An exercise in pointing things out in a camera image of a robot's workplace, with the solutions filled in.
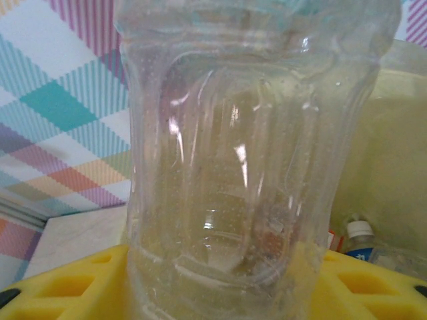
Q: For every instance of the aluminium frame post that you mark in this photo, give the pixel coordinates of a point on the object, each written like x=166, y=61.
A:
x=20, y=210

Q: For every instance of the clear water bottle pale label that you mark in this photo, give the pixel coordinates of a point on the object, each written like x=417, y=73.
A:
x=233, y=133

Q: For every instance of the translucent yellow round bin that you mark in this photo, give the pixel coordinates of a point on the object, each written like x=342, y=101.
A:
x=393, y=150

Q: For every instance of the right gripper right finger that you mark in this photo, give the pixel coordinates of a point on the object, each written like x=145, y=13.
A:
x=373, y=296

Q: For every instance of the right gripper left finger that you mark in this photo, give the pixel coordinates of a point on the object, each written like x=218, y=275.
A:
x=66, y=293

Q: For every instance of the water bottle blue barcode label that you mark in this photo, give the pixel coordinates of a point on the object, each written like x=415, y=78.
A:
x=358, y=233

